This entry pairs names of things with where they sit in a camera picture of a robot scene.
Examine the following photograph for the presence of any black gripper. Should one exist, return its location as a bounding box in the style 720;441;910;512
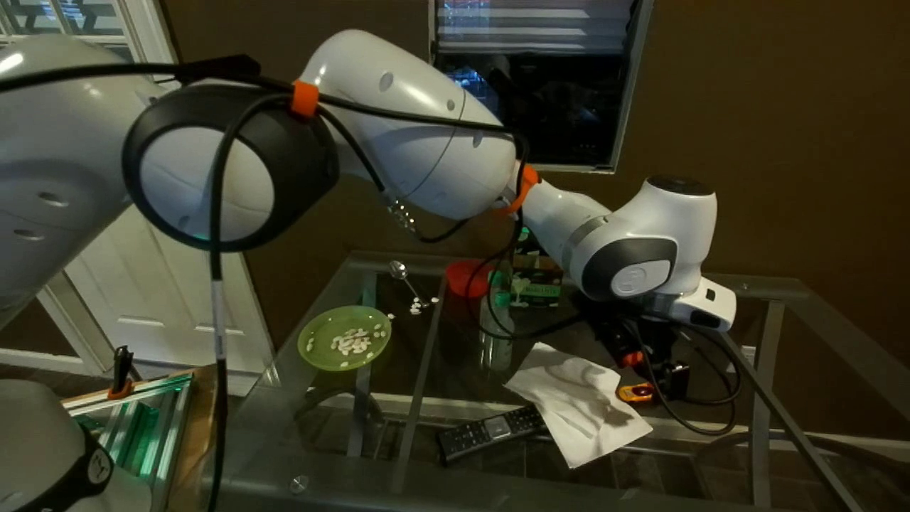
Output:
594;318;690;397

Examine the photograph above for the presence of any black remote control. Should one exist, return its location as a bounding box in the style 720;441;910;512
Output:
436;407;547;464

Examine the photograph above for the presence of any green glass shelf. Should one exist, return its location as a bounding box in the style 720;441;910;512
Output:
63;367;218;512

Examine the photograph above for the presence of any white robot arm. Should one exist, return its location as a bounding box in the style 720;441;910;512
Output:
0;29;737;330

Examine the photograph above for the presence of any white panel door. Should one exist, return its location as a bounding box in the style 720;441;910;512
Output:
0;0;279;377

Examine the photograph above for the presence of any red plastic cup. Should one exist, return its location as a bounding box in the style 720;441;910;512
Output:
446;259;488;299

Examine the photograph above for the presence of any green plate with pills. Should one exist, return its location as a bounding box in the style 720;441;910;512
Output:
295;303;393;372

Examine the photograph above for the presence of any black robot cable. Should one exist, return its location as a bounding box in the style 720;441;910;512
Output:
0;52;837;512

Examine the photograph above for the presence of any window with blinds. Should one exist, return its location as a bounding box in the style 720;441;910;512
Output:
430;0;658;174

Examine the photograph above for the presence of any white paper napkin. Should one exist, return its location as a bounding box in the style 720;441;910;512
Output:
505;342;652;468

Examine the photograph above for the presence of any grey round object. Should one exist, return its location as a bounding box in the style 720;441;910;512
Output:
0;377;117;512

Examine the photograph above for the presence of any orange toy car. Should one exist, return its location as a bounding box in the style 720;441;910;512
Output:
616;380;658;403

